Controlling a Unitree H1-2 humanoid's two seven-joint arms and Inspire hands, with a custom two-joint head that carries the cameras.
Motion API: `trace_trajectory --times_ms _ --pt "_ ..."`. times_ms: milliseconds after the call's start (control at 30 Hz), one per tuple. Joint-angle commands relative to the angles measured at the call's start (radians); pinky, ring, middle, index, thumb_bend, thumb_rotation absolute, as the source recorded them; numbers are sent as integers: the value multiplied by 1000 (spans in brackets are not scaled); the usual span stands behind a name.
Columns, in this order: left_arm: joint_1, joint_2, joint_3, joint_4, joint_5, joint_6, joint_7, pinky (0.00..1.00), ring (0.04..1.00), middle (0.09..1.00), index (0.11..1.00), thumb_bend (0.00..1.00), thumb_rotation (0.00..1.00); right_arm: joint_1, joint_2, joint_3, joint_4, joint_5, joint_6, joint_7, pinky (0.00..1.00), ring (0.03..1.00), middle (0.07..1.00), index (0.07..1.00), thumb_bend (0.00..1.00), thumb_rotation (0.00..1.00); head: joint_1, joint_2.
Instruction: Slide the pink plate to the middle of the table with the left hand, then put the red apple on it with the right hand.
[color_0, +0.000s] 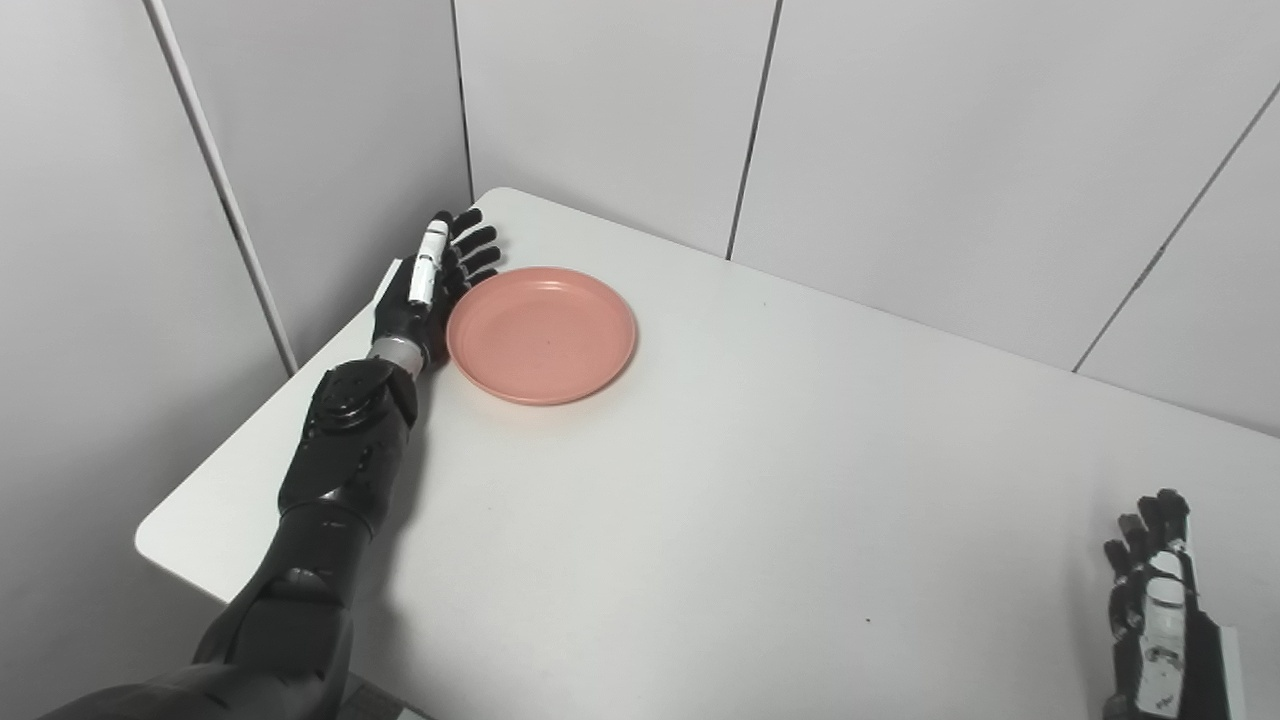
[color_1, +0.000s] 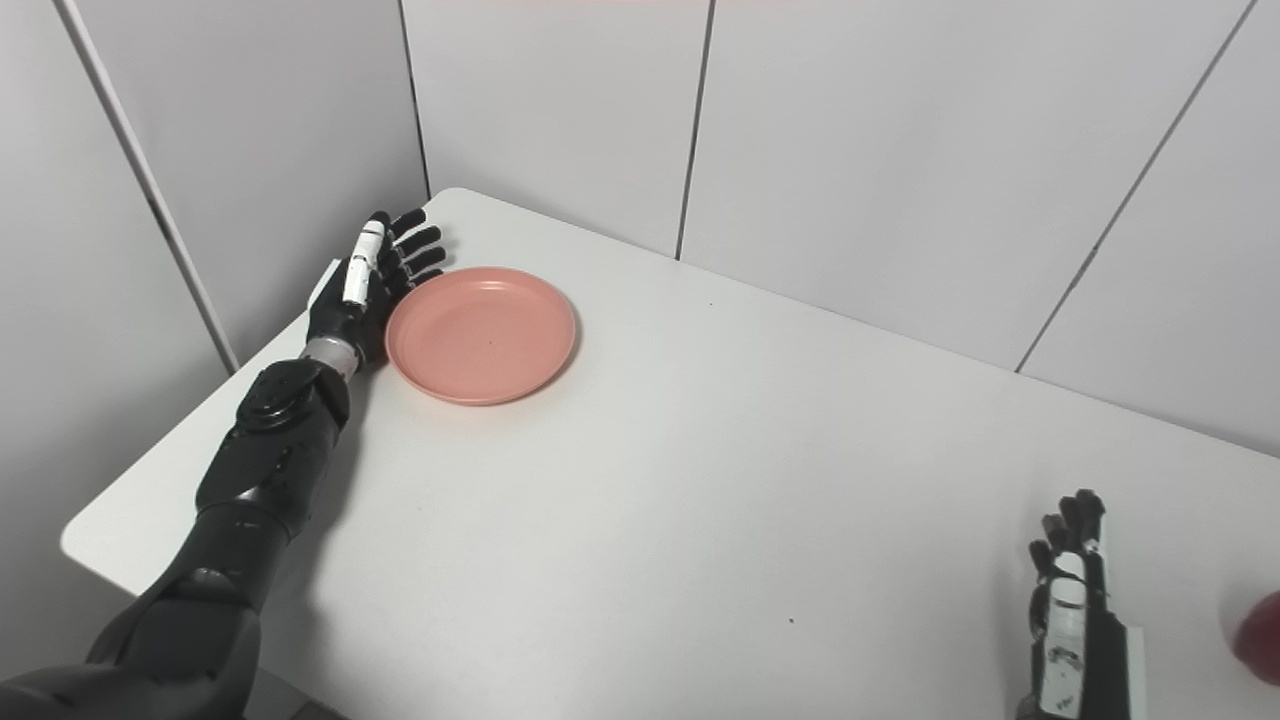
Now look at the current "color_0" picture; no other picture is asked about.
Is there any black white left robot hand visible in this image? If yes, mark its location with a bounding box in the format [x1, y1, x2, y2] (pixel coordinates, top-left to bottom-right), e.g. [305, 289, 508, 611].
[370, 208, 501, 376]

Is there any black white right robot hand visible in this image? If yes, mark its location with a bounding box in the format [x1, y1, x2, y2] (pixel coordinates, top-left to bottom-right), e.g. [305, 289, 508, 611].
[1100, 488, 1246, 720]

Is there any pink round plate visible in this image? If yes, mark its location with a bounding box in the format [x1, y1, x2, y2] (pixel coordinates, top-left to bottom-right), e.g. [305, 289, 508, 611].
[446, 266, 638, 407]

